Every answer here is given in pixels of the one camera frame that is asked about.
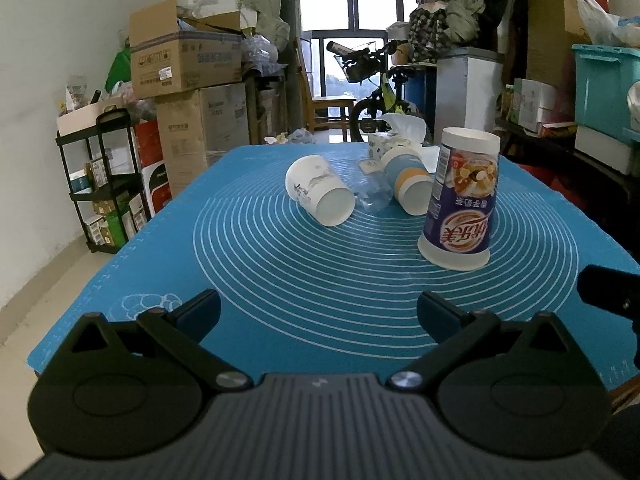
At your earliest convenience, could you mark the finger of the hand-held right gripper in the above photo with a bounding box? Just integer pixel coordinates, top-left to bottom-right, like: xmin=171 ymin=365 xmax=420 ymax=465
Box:
xmin=576 ymin=264 xmax=640 ymax=319

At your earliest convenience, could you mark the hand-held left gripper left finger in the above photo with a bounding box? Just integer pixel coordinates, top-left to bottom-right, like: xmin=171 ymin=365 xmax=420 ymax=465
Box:
xmin=70 ymin=288 xmax=252 ymax=394

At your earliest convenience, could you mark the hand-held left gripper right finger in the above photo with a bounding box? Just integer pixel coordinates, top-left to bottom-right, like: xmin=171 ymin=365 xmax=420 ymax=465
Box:
xmin=388 ymin=290 xmax=574 ymax=393

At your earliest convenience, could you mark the white printed paper cup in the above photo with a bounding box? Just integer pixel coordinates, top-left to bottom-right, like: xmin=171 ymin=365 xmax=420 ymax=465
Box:
xmin=285 ymin=154 xmax=356 ymax=227

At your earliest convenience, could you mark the tall purple label drink cup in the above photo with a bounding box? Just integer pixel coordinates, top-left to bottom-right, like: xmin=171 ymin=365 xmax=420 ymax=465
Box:
xmin=417 ymin=127 xmax=501 ymax=271

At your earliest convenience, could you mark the clear plastic cup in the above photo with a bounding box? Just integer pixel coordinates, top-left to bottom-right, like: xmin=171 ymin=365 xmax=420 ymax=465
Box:
xmin=356 ymin=169 xmax=397 ymax=211

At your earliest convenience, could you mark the blue and orange paper cup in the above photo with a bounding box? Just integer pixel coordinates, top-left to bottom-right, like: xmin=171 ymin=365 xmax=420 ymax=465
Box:
xmin=382 ymin=147 xmax=434 ymax=216

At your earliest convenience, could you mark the blue silicone baking mat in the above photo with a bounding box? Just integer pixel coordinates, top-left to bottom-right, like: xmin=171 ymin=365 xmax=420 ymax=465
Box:
xmin=27 ymin=142 xmax=640 ymax=397

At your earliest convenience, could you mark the white foam box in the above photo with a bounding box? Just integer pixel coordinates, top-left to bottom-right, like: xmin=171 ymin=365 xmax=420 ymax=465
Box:
xmin=573 ymin=124 xmax=640 ymax=176

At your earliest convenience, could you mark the red and white box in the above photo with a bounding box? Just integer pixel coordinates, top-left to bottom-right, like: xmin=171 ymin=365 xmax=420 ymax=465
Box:
xmin=133 ymin=120 xmax=174 ymax=217

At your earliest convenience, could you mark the black shelf cart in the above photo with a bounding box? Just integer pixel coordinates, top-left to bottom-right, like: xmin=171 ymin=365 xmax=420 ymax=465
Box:
xmin=55 ymin=109 xmax=151 ymax=255

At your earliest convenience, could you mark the large brown cardboard box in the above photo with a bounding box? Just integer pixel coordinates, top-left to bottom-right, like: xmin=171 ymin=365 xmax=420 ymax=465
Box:
xmin=154 ymin=82 xmax=251 ymax=197

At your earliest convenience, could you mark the patterned tissue box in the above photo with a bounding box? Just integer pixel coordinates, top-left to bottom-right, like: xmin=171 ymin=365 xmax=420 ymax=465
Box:
xmin=368 ymin=112 xmax=427 ymax=159

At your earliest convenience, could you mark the white green product box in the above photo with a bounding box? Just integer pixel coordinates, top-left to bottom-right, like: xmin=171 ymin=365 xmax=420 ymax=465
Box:
xmin=512 ymin=78 xmax=559 ymax=134

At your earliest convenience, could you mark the teal plastic storage bin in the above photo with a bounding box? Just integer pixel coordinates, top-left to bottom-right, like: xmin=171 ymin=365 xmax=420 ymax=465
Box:
xmin=571 ymin=43 xmax=640 ymax=134

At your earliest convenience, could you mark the white tray box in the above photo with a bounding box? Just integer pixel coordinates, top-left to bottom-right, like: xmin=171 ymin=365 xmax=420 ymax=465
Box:
xmin=56 ymin=97 xmax=132 ymax=137

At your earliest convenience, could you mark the white cabinet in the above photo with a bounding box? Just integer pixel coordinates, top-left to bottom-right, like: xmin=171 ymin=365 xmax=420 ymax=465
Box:
xmin=437 ymin=47 xmax=505 ymax=147

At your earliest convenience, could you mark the wooden chair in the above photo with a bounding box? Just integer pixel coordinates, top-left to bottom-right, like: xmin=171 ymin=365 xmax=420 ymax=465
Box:
xmin=297 ymin=35 xmax=357 ymax=144

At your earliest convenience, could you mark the black and green bicycle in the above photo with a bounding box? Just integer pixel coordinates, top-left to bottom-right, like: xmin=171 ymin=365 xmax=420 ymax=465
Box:
xmin=326 ymin=38 xmax=427 ymax=144

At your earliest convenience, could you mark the open brown cardboard box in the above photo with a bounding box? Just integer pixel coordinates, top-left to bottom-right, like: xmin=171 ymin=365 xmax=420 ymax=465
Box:
xmin=128 ymin=0 xmax=245 ymax=101

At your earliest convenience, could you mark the green bag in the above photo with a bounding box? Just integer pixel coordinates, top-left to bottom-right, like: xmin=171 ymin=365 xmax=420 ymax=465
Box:
xmin=103 ymin=48 xmax=134 ymax=95

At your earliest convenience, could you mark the tall brown cardboard box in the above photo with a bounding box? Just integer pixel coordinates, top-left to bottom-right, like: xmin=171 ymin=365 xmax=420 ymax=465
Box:
xmin=525 ymin=0 xmax=594 ymax=89

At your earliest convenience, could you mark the white plastic bag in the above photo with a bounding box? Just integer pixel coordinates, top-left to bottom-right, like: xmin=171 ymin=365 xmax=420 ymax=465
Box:
xmin=574 ymin=0 xmax=640 ymax=49

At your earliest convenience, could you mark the floral fabric bundle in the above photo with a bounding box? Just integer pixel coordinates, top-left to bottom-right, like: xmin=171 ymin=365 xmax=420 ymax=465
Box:
xmin=407 ymin=2 xmax=455 ymax=64

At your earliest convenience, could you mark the grey green curtain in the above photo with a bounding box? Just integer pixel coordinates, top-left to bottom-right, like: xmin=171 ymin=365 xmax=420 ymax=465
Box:
xmin=444 ymin=0 xmax=510 ymax=54

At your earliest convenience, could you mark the pale green curtain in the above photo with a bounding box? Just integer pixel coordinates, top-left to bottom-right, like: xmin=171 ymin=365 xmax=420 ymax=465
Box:
xmin=224 ymin=0 xmax=292 ymax=54

